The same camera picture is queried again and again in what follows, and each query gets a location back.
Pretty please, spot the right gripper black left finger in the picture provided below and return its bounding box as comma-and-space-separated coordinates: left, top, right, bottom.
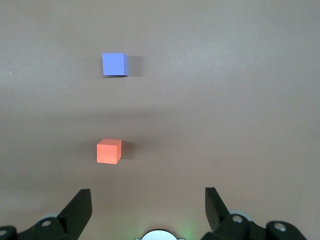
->
0, 188, 93, 240

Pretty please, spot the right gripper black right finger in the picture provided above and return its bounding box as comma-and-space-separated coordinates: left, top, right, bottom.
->
200, 187, 308, 240

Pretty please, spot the orange foam cube block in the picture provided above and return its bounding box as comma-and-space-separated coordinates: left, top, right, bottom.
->
96, 138, 123, 165

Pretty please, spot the purple foam cube block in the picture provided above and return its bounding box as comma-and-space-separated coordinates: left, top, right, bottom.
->
101, 52, 130, 77

